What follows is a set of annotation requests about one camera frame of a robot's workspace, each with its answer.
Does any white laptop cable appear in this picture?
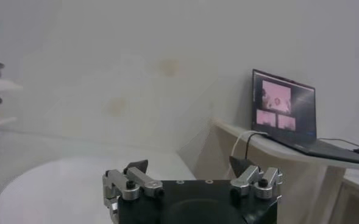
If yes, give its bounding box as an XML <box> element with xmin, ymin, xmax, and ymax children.
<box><xmin>227</xmin><ymin>130</ymin><xmax>268</xmax><ymax>180</ymax></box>

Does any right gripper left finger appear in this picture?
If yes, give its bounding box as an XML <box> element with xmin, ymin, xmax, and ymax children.
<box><xmin>102</xmin><ymin>159</ymin><xmax>164</xmax><ymax>220</ymax></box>

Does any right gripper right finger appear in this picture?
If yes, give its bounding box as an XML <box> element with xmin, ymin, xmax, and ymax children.
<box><xmin>229</xmin><ymin>155</ymin><xmax>283</xmax><ymax>203</ymax></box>

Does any white side table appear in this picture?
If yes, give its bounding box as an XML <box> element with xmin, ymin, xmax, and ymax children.
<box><xmin>179</xmin><ymin>117</ymin><xmax>359</xmax><ymax>224</ymax></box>

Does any black laptop showing camera views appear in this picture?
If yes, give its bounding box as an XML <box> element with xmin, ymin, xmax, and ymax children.
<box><xmin>251</xmin><ymin>69</ymin><xmax>359</xmax><ymax>167</ymax></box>

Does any white round plate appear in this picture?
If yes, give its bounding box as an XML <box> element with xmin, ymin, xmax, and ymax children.
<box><xmin>0</xmin><ymin>155</ymin><xmax>197</xmax><ymax>224</ymax></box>

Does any black cable with adapter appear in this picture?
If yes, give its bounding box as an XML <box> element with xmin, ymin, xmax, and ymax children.
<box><xmin>244</xmin><ymin>131</ymin><xmax>270</xmax><ymax>162</ymax></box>

